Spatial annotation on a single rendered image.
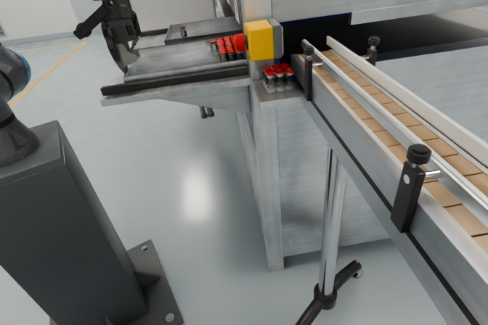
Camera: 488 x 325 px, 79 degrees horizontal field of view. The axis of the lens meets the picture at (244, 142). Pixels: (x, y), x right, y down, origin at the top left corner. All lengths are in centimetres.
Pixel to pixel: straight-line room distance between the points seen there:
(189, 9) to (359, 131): 144
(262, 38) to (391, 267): 112
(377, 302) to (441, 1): 104
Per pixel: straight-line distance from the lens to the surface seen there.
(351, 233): 133
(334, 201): 81
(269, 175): 98
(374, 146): 44
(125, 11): 87
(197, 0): 179
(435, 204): 38
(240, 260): 144
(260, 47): 68
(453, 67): 105
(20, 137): 94
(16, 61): 104
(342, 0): 81
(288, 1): 77
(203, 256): 148
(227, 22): 143
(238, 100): 93
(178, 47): 110
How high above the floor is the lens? 118
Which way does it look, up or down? 34 degrees down
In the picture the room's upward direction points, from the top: 7 degrees counter-clockwise
